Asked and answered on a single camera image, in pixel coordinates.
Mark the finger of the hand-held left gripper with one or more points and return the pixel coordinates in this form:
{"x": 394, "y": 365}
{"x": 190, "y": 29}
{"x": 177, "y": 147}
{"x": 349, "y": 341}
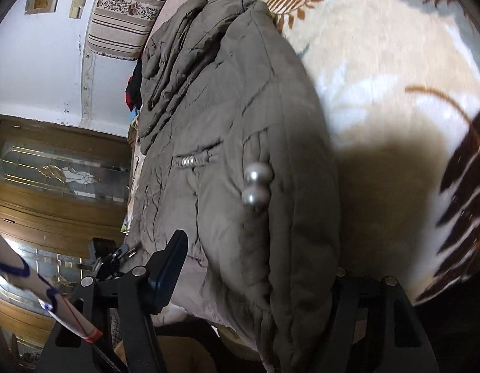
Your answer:
{"x": 125, "y": 253}
{"x": 166, "y": 276}

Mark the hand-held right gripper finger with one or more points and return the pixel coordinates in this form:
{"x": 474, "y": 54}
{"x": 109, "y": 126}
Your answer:
{"x": 380, "y": 311}

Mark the olive hooded puffer jacket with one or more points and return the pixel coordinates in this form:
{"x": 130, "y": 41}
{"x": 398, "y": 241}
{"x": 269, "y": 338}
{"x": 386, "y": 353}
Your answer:
{"x": 232, "y": 105}

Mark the person's left forearm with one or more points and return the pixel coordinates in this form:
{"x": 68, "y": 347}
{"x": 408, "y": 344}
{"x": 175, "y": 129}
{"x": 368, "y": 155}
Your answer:
{"x": 30, "y": 283}

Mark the wooden door with glass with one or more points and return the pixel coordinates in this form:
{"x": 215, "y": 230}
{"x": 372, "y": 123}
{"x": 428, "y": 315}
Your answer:
{"x": 49, "y": 209}

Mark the brown cardboard box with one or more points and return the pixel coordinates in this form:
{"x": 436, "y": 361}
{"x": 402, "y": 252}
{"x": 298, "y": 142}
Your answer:
{"x": 185, "y": 353}

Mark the light blue cloth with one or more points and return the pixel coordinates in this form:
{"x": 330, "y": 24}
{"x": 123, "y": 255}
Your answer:
{"x": 133, "y": 113}

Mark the red cloth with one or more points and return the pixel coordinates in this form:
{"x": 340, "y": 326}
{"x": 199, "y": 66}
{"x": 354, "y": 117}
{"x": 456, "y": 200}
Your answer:
{"x": 131, "y": 97}

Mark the black cloth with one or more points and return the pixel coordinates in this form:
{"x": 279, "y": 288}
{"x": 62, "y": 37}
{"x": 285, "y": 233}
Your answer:
{"x": 137, "y": 74}

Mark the striped floral cushion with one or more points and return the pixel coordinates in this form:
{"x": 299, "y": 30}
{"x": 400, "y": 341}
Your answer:
{"x": 123, "y": 11}

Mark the leaf print blanket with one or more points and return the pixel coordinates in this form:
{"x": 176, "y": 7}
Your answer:
{"x": 380, "y": 66}

